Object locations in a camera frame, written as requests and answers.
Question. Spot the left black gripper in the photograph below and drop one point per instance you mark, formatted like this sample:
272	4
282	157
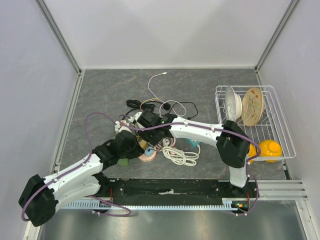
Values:
137	151

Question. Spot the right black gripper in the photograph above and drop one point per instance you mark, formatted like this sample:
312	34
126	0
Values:
143	134

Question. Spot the orange charger plug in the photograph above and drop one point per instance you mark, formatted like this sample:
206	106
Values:
143	144

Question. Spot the green power strip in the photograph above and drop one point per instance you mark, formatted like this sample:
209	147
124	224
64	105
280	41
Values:
124	162

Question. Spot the blue charger plug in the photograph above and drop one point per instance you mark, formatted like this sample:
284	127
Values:
149	151

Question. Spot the pink round socket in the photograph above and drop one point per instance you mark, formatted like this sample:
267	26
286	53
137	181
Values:
146	159

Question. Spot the teal power strip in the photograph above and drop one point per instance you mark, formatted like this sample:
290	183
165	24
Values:
194	143

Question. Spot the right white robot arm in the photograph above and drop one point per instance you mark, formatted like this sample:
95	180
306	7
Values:
229	139

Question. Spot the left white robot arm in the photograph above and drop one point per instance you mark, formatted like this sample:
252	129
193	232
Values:
42	197

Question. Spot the white bowl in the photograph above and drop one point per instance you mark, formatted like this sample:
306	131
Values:
232	104

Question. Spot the yellow bowl front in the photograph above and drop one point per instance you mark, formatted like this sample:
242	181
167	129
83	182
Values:
252	152

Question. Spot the yellow bowl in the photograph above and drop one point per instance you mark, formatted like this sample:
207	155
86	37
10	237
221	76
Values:
252	152
270	148

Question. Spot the beige patterned plate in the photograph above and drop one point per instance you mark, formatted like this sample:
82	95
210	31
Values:
252	106

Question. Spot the yellow bowl right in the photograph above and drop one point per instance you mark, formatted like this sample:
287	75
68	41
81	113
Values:
270	148

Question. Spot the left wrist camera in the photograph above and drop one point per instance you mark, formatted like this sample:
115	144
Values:
122	125

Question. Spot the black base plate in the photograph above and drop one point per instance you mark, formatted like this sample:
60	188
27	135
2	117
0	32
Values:
174	192

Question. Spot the light blue cable duct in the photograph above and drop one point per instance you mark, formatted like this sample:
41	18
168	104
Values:
96	205

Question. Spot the white wire dish rack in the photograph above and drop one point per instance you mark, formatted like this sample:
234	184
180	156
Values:
271	125

